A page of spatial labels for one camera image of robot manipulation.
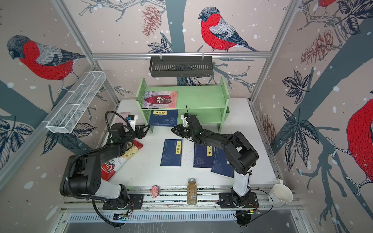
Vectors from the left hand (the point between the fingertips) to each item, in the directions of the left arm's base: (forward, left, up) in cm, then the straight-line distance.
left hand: (146, 125), depth 88 cm
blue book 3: (-20, -45, -13) cm, 51 cm away
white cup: (-38, -72, -6) cm, 81 cm away
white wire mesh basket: (-2, +35, +16) cm, 39 cm away
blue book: (-13, -16, -13) cm, 25 cm away
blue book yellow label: (+6, -10, -1) cm, 12 cm away
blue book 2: (-15, -36, -14) cm, 41 cm away
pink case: (0, +9, +11) cm, 15 cm away
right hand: (-3, -16, -2) cm, 16 cm away
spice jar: (-35, -28, -9) cm, 46 cm away
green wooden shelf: (+5, -40, +14) cm, 42 cm away
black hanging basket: (+45, -21, +14) cm, 51 cm away
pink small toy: (-34, -8, -12) cm, 37 cm away
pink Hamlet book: (+9, -10, +14) cm, 19 cm away
